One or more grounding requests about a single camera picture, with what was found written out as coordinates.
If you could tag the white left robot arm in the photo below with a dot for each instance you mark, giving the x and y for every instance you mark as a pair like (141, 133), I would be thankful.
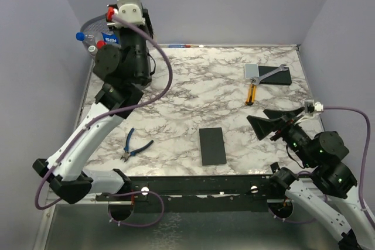
(125, 69)

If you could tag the blue red pen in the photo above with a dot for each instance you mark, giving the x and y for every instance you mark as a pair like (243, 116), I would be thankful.
(179, 46)

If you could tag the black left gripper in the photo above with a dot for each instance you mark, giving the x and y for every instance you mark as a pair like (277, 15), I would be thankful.
(146, 24)

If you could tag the black box rear right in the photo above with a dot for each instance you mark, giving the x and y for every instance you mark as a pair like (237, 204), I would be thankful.
(280, 78)

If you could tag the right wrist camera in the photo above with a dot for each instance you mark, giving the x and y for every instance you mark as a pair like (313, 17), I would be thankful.
(312, 109)

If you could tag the grey white hub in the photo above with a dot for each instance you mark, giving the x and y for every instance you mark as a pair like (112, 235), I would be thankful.
(251, 70)

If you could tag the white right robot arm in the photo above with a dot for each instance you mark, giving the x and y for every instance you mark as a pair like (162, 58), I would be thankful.
(351, 223)

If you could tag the black network switch centre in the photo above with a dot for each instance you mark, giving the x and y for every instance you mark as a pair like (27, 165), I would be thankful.
(212, 147)

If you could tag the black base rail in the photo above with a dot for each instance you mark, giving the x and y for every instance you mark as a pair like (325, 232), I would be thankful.
(198, 194)

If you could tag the large orange juice bottle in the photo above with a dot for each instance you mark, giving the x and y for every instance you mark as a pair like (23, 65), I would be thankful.
(92, 50)

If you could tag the grey mesh waste bin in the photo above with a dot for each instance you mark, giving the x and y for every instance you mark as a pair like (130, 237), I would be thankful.
(96, 24)

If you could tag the silver wrench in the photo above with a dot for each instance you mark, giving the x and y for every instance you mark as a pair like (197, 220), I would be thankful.
(257, 80)

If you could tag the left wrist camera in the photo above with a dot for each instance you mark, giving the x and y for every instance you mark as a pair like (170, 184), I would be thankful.
(130, 11)

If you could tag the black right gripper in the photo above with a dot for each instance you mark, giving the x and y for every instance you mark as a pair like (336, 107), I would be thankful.
(288, 118)

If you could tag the pepsi label clear bottle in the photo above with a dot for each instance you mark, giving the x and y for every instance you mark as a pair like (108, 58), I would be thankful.
(93, 37)

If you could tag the red label bottle red cap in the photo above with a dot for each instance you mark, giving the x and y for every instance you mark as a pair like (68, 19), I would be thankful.
(100, 44)

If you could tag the yellow utility knife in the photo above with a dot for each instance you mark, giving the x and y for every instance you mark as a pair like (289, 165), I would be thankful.
(251, 95)

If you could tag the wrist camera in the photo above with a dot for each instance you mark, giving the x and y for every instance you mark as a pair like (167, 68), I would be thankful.
(312, 109)
(130, 11)

